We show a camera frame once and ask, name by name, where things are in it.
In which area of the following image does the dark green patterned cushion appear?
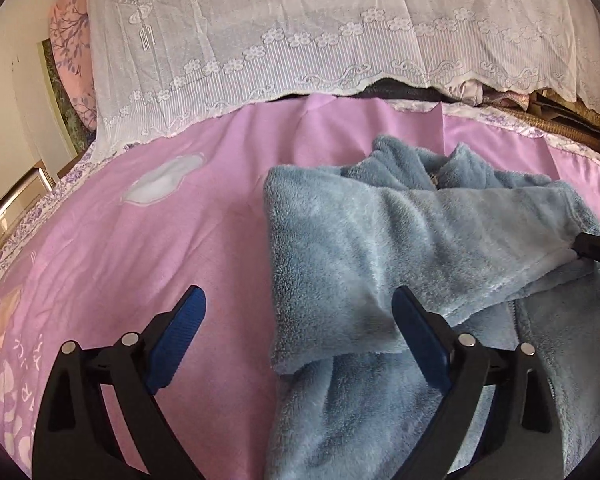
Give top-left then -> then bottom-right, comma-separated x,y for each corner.
40,39 -> 95,155

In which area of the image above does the pink printed bed sheet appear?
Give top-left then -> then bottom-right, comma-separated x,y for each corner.
0,96 -> 600,479

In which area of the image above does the woven straw mat stack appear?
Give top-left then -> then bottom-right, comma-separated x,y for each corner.
482,88 -> 600,153

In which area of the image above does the white lace cover cloth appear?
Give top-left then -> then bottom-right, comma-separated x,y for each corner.
88,0 -> 600,160

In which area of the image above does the pink floral pillow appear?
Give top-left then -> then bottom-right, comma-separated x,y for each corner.
48,0 -> 97,131

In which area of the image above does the blue fleece baby jacket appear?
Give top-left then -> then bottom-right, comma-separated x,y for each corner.
263,136 -> 600,479

